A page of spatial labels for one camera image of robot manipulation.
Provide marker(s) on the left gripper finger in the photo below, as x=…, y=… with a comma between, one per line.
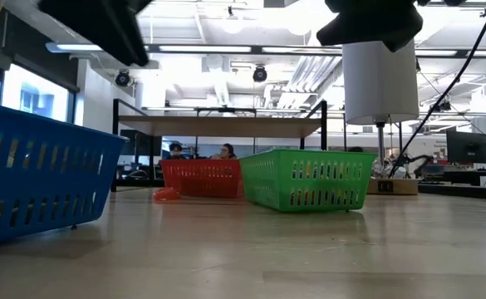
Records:
x=109, y=29

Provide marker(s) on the green plastic basket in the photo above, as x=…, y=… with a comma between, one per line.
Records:
x=309, y=182

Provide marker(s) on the black background robot arm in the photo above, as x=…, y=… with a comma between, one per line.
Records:
x=417, y=160

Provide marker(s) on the white shade table lamp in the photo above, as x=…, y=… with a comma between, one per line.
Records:
x=379, y=83

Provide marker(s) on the long ceiling light strip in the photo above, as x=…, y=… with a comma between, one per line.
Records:
x=205, y=48

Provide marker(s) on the person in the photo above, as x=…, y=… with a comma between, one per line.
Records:
x=226, y=151
x=355, y=149
x=176, y=150

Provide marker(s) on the black computer monitor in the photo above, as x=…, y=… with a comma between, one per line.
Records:
x=467, y=147

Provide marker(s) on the orange red coil wristband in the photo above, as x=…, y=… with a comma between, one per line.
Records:
x=166, y=194

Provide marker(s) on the red plastic basket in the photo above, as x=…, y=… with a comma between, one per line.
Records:
x=203, y=178

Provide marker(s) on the blue plastic basket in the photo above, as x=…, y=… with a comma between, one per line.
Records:
x=39, y=199

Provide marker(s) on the wooden shelf riser black frame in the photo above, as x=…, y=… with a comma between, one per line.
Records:
x=222, y=125

